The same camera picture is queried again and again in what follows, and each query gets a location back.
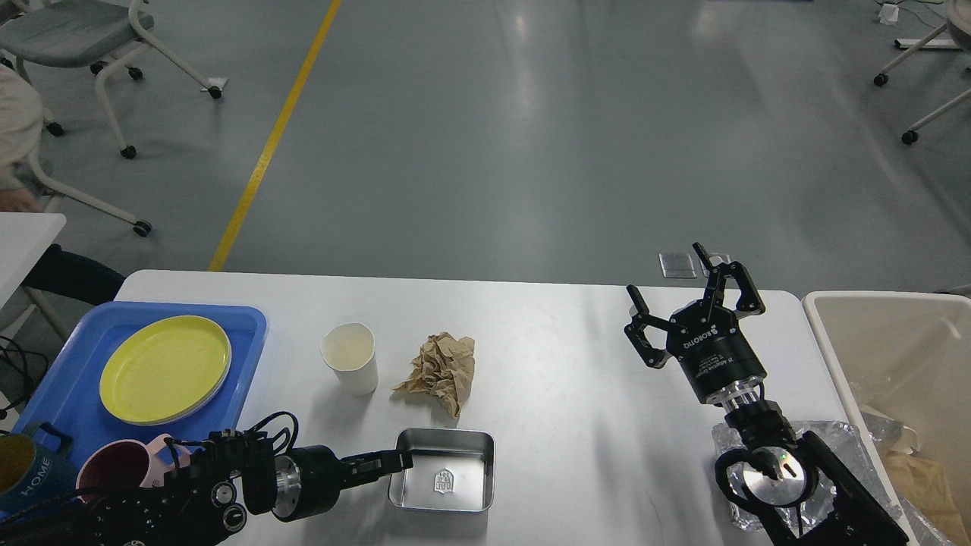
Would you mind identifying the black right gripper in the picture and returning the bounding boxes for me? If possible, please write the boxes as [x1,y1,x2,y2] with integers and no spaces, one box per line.
[624,243,767,405]

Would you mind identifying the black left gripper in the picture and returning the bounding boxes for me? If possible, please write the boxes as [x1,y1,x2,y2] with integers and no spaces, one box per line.
[272,445,413,522]

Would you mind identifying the metal rectangular tin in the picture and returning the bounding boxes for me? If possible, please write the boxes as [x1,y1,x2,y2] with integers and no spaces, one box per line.
[388,428,495,513]

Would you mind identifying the yellow plate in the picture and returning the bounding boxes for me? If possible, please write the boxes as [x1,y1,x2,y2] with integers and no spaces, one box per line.
[99,315,232,426]

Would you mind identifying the pink mug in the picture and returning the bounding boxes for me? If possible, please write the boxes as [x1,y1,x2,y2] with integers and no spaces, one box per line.
[76,433,191,490]

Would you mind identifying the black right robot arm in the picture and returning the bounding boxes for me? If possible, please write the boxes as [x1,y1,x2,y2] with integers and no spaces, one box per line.
[624,242,909,545]

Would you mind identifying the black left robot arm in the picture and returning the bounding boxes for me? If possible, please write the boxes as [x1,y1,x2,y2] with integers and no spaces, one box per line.
[2,411,413,545]

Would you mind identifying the floor socket plate left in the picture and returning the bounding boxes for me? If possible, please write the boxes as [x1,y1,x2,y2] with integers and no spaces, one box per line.
[658,253,698,280]

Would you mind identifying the white paper cup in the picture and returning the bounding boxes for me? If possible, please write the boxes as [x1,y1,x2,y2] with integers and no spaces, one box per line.
[319,322,379,395]

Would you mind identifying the crumpled brown paper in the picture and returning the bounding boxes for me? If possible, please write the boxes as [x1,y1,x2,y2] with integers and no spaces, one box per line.
[392,331,476,419]

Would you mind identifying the crumpled aluminium foil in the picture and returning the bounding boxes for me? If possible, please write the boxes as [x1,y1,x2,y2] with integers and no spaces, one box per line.
[712,419,885,532]

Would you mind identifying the beige waste bin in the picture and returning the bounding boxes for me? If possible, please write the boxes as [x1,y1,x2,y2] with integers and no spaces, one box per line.
[803,291,970,525]

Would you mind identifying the blue plastic tray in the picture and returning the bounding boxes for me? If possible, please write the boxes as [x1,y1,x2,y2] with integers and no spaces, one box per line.
[13,302,268,474]

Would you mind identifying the dark blue mug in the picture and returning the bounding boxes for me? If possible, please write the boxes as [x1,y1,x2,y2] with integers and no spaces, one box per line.
[1,422,77,513]

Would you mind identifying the white chair base right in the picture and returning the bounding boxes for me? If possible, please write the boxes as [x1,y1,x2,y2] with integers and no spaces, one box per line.
[873,0,971,146]

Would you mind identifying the white side table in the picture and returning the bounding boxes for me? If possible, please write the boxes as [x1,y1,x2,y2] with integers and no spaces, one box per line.
[1,212,66,306]

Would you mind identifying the person in beige sweater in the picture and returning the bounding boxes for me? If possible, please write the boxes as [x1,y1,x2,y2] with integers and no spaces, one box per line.
[0,64,126,304]

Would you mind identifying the grey office chair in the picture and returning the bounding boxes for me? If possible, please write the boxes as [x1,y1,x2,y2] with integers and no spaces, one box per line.
[1,1,222,159]

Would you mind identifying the black cables at left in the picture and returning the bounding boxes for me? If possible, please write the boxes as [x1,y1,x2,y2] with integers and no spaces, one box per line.
[0,334,35,422]

